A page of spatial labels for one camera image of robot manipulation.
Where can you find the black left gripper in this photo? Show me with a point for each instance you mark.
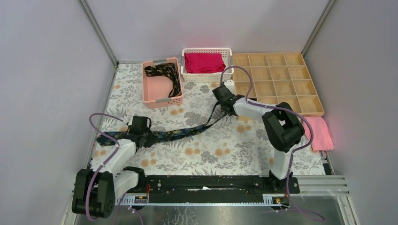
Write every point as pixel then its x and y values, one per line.
pixel 146 136

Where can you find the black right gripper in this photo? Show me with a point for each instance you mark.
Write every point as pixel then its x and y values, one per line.
pixel 234 95

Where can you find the blue floral necktie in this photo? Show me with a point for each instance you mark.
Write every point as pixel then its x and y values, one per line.
pixel 180 132

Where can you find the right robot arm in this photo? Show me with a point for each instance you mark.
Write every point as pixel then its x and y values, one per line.
pixel 282 125

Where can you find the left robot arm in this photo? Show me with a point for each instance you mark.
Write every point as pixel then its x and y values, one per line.
pixel 99 188

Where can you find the pink plastic basket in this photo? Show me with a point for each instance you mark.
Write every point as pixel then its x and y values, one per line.
pixel 155 90

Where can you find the red folded cloth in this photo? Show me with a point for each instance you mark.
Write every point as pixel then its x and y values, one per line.
pixel 204 63

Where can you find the white plastic basket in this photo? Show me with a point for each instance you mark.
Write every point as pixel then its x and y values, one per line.
pixel 215 77

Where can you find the floral table mat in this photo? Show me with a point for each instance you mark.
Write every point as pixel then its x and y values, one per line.
pixel 232 146

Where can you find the wooden compartment tray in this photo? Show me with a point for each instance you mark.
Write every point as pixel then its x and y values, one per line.
pixel 278 77

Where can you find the black gold necktie in basket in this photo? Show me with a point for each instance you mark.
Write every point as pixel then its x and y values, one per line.
pixel 169 71

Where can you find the pink folded cloth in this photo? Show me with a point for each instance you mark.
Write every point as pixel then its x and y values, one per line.
pixel 322 140

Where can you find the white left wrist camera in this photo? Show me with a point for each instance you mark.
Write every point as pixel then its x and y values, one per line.
pixel 127 122

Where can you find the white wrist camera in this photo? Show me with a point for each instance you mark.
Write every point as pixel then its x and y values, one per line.
pixel 127 122
pixel 229 84

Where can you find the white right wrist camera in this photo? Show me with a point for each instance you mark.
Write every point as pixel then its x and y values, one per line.
pixel 229 84

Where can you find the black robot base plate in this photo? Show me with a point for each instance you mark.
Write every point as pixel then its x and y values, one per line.
pixel 193 189

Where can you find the white slotted cable duct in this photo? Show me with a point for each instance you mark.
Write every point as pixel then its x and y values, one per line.
pixel 132 200

